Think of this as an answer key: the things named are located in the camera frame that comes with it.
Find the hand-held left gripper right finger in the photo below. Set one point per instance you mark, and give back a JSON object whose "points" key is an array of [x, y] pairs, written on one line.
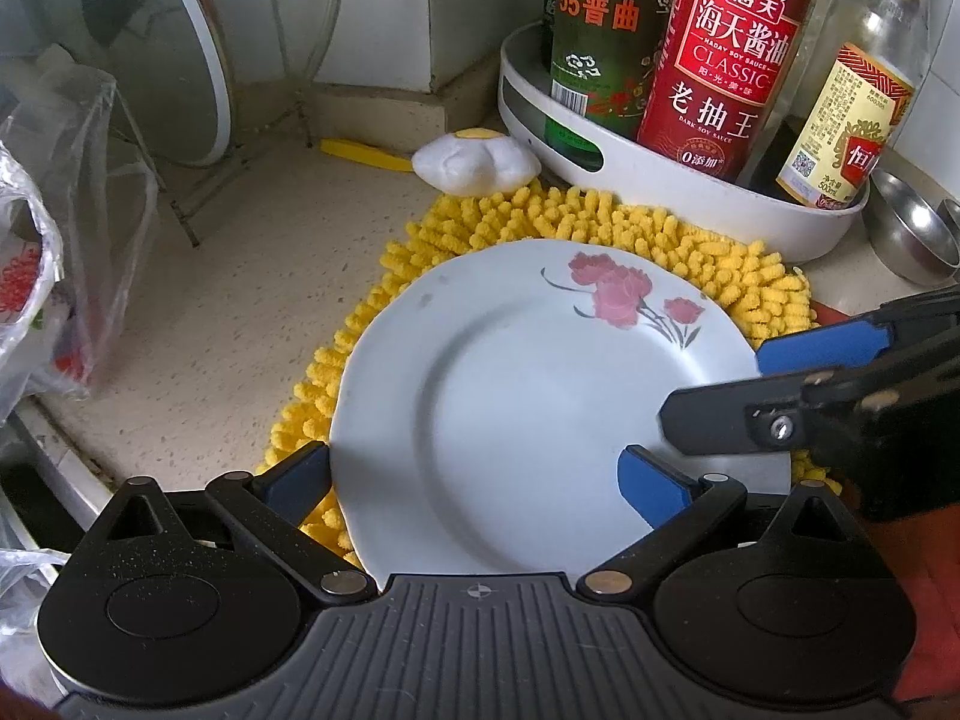
{"points": [[652, 487]]}

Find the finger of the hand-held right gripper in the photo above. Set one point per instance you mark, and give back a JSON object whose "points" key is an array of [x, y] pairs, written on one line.
{"points": [[817, 345], [727, 420]]}

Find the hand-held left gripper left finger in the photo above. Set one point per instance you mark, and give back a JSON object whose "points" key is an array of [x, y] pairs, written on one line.
{"points": [[300, 476]]}

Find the stainless steel bowl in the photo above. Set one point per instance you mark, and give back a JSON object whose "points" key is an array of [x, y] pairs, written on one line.
{"points": [[900, 232], [951, 217]]}

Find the white floral plate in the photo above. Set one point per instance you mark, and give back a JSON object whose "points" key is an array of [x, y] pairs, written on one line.
{"points": [[510, 405]]}

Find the red cloth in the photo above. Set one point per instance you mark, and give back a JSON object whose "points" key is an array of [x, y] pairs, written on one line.
{"points": [[930, 615]]}

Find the white round condiment tray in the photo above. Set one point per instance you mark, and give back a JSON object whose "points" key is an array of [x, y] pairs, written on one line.
{"points": [[675, 187]]}

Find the clear bottle yellow label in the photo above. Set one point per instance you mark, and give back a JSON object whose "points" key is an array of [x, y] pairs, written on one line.
{"points": [[847, 112]]}

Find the red label soy sauce bottle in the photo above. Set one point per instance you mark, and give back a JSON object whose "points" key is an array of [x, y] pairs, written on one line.
{"points": [[720, 67]]}

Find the clear plastic bag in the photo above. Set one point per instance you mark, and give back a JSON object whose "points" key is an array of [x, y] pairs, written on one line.
{"points": [[22, 585], [60, 240]]}

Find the yellow chenille mat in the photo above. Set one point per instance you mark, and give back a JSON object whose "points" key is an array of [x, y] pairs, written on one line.
{"points": [[480, 225]]}

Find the yellow plastic strip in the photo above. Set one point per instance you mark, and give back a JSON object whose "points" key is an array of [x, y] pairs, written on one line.
{"points": [[364, 154]]}

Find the fried egg plush toy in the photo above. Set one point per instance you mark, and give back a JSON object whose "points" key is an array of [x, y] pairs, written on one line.
{"points": [[472, 161]]}

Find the green glass bottle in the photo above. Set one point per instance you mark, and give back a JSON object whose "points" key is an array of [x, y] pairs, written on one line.
{"points": [[607, 37]]}

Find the dark green bottle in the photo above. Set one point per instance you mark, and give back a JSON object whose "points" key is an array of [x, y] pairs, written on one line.
{"points": [[550, 22]]}

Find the glass pot lid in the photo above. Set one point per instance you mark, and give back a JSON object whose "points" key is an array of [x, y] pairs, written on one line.
{"points": [[150, 37]]}

